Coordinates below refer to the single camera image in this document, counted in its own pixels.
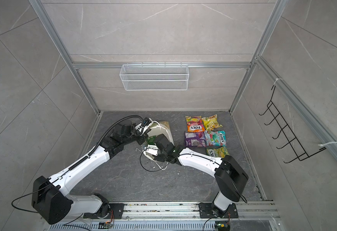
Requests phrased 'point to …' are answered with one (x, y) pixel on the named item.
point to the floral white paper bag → (155, 128)
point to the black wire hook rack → (292, 142)
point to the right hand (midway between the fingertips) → (156, 148)
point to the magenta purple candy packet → (195, 139)
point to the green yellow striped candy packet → (220, 152)
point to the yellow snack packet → (211, 122)
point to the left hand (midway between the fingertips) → (150, 126)
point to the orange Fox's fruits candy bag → (195, 123)
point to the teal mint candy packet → (215, 139)
